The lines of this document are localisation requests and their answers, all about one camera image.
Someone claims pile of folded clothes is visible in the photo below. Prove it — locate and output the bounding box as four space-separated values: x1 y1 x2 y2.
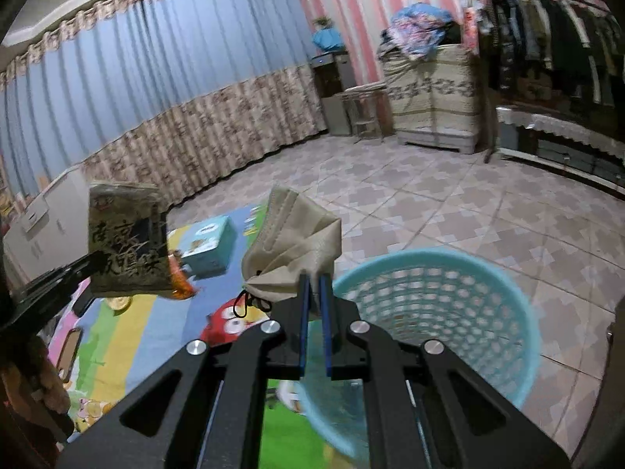
378 2 462 62

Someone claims orange snack wrapper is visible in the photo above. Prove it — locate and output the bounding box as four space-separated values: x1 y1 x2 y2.
166 249 198 301

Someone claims white cabinet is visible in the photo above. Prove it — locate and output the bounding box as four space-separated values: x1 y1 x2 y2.
0 166 93 294

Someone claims grey black snack packet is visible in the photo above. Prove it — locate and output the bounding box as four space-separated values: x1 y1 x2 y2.
88 183 169 299

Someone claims person's left hand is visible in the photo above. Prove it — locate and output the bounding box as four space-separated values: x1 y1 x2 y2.
0 339 71 450

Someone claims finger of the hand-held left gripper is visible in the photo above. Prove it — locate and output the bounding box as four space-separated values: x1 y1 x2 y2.
20 251 105 306

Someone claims blue cloth cover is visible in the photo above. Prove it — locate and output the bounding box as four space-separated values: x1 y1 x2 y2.
312 28 346 54

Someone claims cabinet with patterned cloth cover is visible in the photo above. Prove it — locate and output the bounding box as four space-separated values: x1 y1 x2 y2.
383 44 482 154

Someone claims pink hanging bag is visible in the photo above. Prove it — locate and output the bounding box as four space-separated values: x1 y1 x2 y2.
464 0 482 54

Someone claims phone with brown case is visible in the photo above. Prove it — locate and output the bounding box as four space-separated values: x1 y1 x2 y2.
55 327 81 379

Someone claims row of hanging clothes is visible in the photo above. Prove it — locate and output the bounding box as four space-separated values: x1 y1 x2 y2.
481 0 625 108

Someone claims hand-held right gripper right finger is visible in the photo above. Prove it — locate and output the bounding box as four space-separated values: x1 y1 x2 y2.
320 274 572 469

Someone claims small round side table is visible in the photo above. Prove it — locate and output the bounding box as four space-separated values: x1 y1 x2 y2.
342 84 389 140

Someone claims low cabinet with lace cloth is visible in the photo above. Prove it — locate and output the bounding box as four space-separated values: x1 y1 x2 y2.
495 105 625 191

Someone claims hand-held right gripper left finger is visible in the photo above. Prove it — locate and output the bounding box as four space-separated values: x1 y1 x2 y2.
56 274 313 469

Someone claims blue and floral curtain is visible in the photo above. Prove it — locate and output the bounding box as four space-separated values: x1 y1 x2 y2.
0 0 328 206

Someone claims light blue tissue box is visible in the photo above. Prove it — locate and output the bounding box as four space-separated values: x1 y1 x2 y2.
180 216 238 277

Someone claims cartoon printed blanket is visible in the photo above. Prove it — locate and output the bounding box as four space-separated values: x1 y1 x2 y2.
36 202 343 469

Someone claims light blue plastic basket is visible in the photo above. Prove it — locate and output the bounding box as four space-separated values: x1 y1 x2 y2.
293 248 543 457

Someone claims beige face mask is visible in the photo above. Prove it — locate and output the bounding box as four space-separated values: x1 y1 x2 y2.
234 186 343 320

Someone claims grey water dispenser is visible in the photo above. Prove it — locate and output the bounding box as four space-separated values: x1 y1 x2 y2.
312 51 353 136

